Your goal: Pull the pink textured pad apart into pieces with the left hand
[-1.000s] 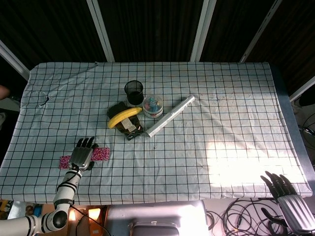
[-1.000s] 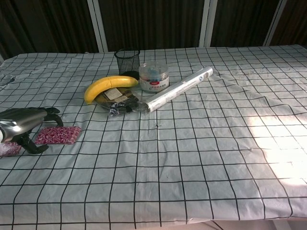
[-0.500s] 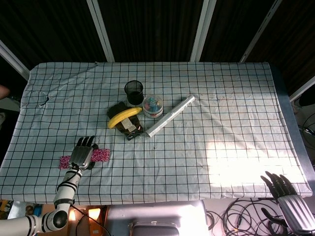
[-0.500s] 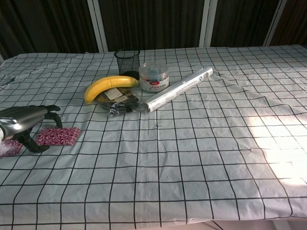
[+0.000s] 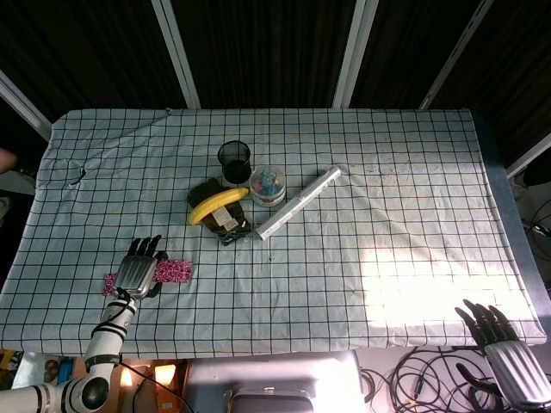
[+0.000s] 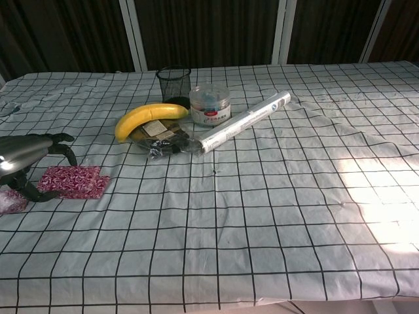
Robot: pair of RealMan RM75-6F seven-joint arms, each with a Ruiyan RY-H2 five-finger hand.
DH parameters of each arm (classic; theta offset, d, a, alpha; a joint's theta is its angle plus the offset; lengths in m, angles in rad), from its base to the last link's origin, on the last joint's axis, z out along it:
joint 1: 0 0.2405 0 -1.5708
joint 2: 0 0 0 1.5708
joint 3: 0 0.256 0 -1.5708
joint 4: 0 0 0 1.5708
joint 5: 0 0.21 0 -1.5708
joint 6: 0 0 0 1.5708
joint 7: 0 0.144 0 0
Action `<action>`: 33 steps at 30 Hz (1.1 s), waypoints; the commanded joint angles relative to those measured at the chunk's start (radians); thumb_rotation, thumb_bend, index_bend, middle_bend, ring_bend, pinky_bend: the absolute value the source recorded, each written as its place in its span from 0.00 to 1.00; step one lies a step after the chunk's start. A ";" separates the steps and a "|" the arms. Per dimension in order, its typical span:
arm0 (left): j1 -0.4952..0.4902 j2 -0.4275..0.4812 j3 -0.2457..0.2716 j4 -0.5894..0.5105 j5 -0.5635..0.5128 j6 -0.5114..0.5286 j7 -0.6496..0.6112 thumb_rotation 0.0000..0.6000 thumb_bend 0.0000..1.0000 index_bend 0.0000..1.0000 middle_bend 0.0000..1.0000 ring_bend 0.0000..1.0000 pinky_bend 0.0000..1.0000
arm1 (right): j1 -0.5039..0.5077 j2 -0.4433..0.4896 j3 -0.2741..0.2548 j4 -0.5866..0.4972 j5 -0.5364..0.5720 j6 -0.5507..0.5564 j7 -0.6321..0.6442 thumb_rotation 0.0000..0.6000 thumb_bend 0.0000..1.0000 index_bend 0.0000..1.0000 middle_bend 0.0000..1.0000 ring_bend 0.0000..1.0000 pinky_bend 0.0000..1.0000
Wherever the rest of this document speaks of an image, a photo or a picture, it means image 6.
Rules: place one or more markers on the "black mesh pen holder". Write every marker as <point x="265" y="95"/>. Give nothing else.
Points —
<point x="175" y="85"/>

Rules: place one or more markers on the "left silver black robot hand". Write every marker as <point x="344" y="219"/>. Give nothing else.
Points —
<point x="23" y="147"/>

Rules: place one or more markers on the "white window frame post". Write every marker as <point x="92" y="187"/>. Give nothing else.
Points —
<point x="281" y="32"/>
<point x="132" y="36"/>
<point x="374" y="31"/>

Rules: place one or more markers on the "white black checkered tablecloth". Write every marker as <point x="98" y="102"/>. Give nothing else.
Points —
<point x="229" y="212"/>

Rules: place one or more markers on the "silver wrapped roll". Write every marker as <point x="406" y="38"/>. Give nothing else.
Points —
<point x="242" y="122"/>

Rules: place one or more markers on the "clear plastic jar of clips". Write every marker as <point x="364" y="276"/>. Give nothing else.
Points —
<point x="210" y="108"/>

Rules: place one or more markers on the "dark snack packet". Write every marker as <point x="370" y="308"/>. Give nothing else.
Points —
<point x="167" y="140"/>

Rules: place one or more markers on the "yellow banana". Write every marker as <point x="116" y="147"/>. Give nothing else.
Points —
<point x="147" y="114"/>

